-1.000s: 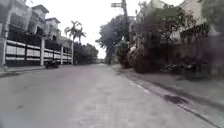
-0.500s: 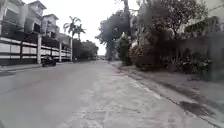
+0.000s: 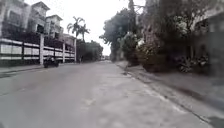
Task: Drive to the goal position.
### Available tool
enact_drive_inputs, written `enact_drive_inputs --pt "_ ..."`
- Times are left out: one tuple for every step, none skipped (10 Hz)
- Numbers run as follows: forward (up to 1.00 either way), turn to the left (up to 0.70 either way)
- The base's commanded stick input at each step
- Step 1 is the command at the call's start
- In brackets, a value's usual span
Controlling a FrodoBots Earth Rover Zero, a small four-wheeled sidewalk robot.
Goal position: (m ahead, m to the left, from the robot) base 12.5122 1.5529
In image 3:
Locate distant trees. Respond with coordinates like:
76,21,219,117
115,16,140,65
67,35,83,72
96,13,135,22
76,39,104,63

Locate grey concrete road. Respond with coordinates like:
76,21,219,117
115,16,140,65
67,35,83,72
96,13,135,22
0,60,214,128

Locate row of trees and bushes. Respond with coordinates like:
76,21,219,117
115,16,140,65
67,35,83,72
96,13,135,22
99,0,214,74

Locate palm trees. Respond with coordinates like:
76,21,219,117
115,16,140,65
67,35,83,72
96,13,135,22
66,15,91,63

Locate dark vehicle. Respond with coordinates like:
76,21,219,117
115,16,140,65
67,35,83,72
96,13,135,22
43,56,60,69

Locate grey pavement strip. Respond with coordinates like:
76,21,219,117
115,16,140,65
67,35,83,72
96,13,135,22
114,60,224,128

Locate row of multi-storey houses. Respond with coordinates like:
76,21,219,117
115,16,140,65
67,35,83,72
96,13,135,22
0,0,78,48

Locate raised pavement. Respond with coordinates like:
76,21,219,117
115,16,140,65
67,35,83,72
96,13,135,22
0,63,46,76

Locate grey building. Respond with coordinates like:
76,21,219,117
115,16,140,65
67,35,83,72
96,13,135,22
191,6,224,79

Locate white and dark boundary wall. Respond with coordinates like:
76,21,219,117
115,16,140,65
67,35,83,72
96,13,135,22
0,37,78,66

